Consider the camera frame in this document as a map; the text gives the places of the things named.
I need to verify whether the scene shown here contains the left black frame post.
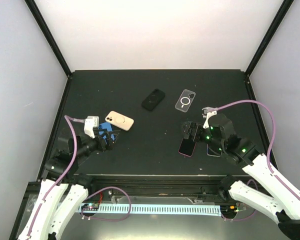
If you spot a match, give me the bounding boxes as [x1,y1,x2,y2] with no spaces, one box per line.
[24,0,72,77]

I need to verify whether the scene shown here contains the left control board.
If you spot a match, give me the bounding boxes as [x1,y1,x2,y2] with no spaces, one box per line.
[81,203,99,212]

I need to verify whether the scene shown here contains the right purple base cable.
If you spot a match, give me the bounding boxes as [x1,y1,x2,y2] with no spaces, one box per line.
[221,178,260,223]

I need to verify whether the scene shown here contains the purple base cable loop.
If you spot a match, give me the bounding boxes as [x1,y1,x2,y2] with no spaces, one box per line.
[79,186,132,222]

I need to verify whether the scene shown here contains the pink phone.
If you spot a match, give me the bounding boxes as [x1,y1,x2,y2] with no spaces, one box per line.
[178,138,196,157]

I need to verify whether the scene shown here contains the right black frame post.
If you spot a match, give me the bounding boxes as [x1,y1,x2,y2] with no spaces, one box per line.
[245,0,294,77]

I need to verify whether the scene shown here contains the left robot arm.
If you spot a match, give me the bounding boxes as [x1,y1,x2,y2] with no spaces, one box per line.
[18,127,118,240]

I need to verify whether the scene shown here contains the purple phone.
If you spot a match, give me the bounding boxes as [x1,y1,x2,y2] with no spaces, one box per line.
[206,145,222,158]

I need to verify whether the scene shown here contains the black phone case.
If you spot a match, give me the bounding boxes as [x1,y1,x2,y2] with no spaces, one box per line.
[141,88,166,111]

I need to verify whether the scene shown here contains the clear phone case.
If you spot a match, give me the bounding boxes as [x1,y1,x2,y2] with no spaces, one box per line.
[175,89,196,113]

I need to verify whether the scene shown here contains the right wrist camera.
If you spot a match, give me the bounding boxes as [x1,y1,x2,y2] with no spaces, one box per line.
[202,107,218,129]

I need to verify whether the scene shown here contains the beige phone case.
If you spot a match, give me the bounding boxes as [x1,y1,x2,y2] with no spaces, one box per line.
[105,111,134,131]

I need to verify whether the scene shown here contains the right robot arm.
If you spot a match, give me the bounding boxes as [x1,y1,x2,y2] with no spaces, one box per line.
[182,111,300,240]

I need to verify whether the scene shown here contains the control board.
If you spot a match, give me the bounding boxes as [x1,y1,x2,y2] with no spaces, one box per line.
[220,204,242,213]
[81,203,99,212]

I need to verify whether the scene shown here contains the right control board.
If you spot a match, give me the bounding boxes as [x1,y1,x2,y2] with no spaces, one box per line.
[220,204,242,213]

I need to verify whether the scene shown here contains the black frame post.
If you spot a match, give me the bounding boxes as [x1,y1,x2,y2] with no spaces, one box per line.
[245,0,294,77]
[24,0,72,77]

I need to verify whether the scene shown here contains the white slotted cable duct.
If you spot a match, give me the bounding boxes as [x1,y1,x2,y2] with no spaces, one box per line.
[77,203,222,217]

